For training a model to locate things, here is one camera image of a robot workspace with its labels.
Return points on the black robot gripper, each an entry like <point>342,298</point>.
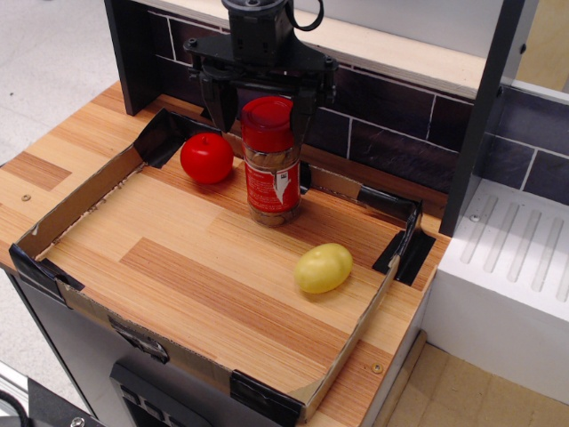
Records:
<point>261,52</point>

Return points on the red-lidded basil spice bottle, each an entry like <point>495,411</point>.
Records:
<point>272,161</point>

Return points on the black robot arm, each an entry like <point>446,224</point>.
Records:
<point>258,4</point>

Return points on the cardboard fence with black tape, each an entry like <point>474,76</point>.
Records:
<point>125,259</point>

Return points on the red toy tomato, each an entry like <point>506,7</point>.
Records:
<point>207,158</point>

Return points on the yellow toy potato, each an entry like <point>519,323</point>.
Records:
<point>323,268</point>

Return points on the white toy sink drainboard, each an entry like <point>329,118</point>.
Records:
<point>499,299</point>

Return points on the black toy oven panel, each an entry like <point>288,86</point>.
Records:
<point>152,400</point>

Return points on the dark grey left shelf post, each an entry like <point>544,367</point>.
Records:
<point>132,39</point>

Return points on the dark grey shelf post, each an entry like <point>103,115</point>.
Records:
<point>471,158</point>
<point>132,39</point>

